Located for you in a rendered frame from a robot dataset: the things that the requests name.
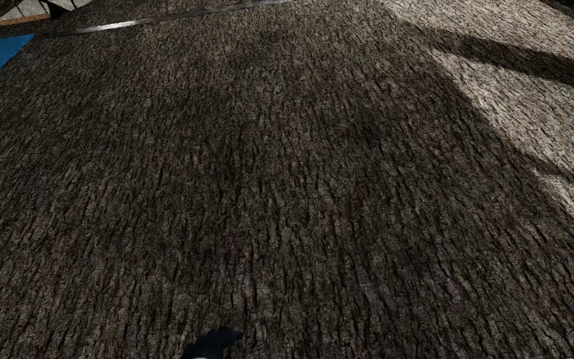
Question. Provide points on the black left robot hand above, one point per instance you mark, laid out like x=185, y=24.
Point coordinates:
x=214, y=344

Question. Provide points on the grey metal floor strip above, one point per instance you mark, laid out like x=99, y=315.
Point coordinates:
x=157, y=19

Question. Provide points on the dark furniture leg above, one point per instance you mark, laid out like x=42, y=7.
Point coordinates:
x=55, y=7

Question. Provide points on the orange wooden strip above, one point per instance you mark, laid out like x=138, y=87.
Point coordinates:
x=13, y=21

